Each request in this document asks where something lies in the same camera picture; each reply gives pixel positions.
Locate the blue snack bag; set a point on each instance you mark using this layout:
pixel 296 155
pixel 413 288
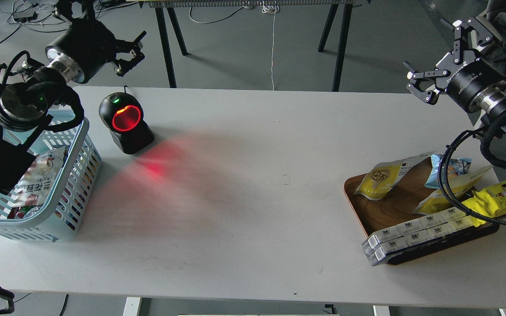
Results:
pixel 456 167

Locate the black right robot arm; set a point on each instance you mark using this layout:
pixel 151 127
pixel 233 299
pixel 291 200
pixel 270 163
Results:
pixel 493 103

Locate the white red snack bag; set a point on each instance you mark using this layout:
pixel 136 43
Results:
pixel 35 185

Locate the yellow white nut snack pouch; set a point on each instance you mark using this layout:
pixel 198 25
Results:
pixel 384 176

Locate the light blue plastic basket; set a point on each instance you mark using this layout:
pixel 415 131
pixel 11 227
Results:
pixel 60 217

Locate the black barcode scanner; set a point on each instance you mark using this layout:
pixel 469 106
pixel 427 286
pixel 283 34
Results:
pixel 123 115

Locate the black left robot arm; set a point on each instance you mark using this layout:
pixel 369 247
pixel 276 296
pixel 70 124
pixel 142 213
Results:
pixel 45 101

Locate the white boxed snack pack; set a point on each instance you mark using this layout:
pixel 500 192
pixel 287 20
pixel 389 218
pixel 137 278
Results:
pixel 416 238

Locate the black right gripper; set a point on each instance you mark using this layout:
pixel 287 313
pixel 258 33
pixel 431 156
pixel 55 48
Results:
pixel 462 74

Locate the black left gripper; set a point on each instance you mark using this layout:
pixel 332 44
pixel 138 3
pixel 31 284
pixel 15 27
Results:
pixel 86 47

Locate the yellow cartoon snack bag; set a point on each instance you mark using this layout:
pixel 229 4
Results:
pixel 490 201

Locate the brown wooden tray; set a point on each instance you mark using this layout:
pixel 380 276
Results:
pixel 398 205

